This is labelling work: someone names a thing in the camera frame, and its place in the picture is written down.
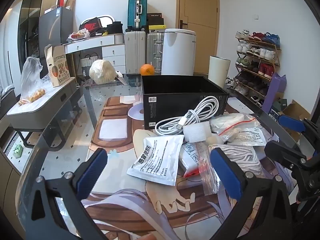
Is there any white suitcase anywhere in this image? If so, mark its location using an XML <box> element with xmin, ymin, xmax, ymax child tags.
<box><xmin>124</xmin><ymin>31</ymin><xmax>147</xmax><ymax>75</ymax></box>

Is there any wicker basket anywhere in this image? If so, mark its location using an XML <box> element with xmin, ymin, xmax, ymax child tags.
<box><xmin>80</xmin><ymin>52</ymin><xmax>100</xmax><ymax>67</ymax></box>

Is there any printed fruit carton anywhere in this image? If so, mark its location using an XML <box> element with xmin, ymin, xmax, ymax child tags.
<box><xmin>44</xmin><ymin>44</ymin><xmax>71</xmax><ymax>88</ymax></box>

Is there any zip bag with cream cord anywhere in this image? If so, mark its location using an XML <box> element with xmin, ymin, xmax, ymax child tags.
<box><xmin>209</xmin><ymin>113</ymin><xmax>257</xmax><ymax>142</ymax></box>

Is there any black flat box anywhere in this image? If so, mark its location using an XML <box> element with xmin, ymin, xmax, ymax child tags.
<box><xmin>147</xmin><ymin>12</ymin><xmax>165</xmax><ymax>27</ymax></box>

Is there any red and white food bag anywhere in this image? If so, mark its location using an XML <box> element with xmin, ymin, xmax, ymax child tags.
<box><xmin>68</xmin><ymin>29</ymin><xmax>90</xmax><ymax>40</ymax></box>

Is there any large white printed medicine packet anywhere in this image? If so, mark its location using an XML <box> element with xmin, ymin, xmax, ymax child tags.
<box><xmin>127</xmin><ymin>134</ymin><xmax>185</xmax><ymax>186</ymax></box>

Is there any tall white bin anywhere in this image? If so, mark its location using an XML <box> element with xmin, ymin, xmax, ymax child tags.
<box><xmin>161</xmin><ymin>28</ymin><xmax>197</xmax><ymax>76</ymax></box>

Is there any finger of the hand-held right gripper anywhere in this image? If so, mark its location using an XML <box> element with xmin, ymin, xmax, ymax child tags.
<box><xmin>278</xmin><ymin>114</ymin><xmax>320</xmax><ymax>143</ymax></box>
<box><xmin>264</xmin><ymin>140</ymin><xmax>308</xmax><ymax>168</ymax></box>

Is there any wrapped round cabbage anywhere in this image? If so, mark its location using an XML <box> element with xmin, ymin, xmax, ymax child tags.
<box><xmin>89</xmin><ymin>60</ymin><xmax>117</xmax><ymax>85</ymax></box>

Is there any dark glass wardrobe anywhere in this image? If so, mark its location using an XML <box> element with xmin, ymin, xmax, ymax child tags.
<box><xmin>19</xmin><ymin>0</ymin><xmax>59</xmax><ymax>55</ymax></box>

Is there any wooden shoe rack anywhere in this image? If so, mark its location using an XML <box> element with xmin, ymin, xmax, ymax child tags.
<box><xmin>235</xmin><ymin>31</ymin><xmax>282</xmax><ymax>105</ymax></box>

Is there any clear zip bag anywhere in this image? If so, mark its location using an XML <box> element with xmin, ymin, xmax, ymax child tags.
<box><xmin>198</xmin><ymin>145</ymin><xmax>221</xmax><ymax>196</ymax></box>

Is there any white cotton rope bundle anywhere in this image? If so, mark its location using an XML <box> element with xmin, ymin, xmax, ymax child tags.
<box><xmin>209</xmin><ymin>144</ymin><xmax>264</xmax><ymax>178</ymax></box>

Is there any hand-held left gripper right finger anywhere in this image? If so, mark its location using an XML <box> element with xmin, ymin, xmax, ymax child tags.
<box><xmin>209</xmin><ymin>147</ymin><xmax>294</xmax><ymax>240</ymax></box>

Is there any open brown cardboard box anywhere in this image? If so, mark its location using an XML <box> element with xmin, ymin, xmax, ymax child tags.
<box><xmin>277</xmin><ymin>100</ymin><xmax>312</xmax><ymax>143</ymax></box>

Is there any group of assorted shoes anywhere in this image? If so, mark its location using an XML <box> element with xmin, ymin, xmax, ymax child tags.
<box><xmin>226</xmin><ymin>30</ymin><xmax>281</xmax><ymax>105</ymax></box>

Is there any teal suitcase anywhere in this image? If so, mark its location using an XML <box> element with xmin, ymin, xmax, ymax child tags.
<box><xmin>127</xmin><ymin>0</ymin><xmax>147</xmax><ymax>32</ymax></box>

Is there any plastic bag of kumquats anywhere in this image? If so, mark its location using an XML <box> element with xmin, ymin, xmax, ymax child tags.
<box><xmin>18</xmin><ymin>56</ymin><xmax>47</xmax><ymax>105</ymax></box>

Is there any white desk with drawers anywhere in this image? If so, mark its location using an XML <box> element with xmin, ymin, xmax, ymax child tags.
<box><xmin>62</xmin><ymin>34</ymin><xmax>126</xmax><ymax>77</ymax></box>

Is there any black bag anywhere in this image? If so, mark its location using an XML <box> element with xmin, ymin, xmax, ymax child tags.
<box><xmin>107</xmin><ymin>21</ymin><xmax>123</xmax><ymax>34</ymax></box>

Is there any silver suitcase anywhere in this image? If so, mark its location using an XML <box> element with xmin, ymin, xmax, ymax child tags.
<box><xmin>146</xmin><ymin>32</ymin><xmax>165</xmax><ymax>75</ymax></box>

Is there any grey side table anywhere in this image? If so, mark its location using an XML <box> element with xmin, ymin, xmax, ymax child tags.
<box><xmin>6</xmin><ymin>77</ymin><xmax>84</xmax><ymax>152</ymax></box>

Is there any white foam piece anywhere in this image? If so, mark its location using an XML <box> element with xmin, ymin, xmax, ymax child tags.
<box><xmin>183</xmin><ymin>121</ymin><xmax>212</xmax><ymax>142</ymax></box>

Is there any printed cartoon table mat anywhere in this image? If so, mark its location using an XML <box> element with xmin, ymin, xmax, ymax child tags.
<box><xmin>82</xmin><ymin>96</ymin><xmax>295</xmax><ymax>240</ymax></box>

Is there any small green object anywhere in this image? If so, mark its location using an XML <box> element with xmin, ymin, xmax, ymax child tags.
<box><xmin>12</xmin><ymin>144</ymin><xmax>24</xmax><ymax>158</ymax></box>

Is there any orange fruit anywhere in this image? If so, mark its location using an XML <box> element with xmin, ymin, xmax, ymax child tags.
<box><xmin>140</xmin><ymin>64</ymin><xmax>155</xmax><ymax>76</ymax></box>

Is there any red and black shoe box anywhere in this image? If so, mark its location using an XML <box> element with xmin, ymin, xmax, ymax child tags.
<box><xmin>79</xmin><ymin>17</ymin><xmax>102</xmax><ymax>32</ymax></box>

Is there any purple yoga mat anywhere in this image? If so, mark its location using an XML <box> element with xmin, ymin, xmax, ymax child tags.
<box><xmin>261</xmin><ymin>72</ymin><xmax>287</xmax><ymax>115</ymax></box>

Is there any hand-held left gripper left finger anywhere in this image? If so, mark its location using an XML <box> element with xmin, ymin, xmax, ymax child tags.
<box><xmin>25</xmin><ymin>148</ymin><xmax>108</xmax><ymax>240</ymax></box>

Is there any small white cylinder bin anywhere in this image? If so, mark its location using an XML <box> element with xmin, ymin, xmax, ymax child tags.
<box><xmin>208</xmin><ymin>56</ymin><xmax>231</xmax><ymax>88</ymax></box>

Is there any black cardboard box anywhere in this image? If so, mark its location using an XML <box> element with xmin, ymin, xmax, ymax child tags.
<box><xmin>141</xmin><ymin>75</ymin><xmax>230</xmax><ymax>130</ymax></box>

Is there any white charging cable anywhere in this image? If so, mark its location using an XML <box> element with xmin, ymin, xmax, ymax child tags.
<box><xmin>155</xmin><ymin>95</ymin><xmax>220</xmax><ymax>137</ymax></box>

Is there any small white device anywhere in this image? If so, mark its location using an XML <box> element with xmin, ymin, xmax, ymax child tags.
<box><xmin>116</xmin><ymin>71</ymin><xmax>128</xmax><ymax>86</ymax></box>

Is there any grey fridge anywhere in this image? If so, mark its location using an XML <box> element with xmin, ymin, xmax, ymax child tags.
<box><xmin>38</xmin><ymin>7</ymin><xmax>73</xmax><ymax>79</ymax></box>

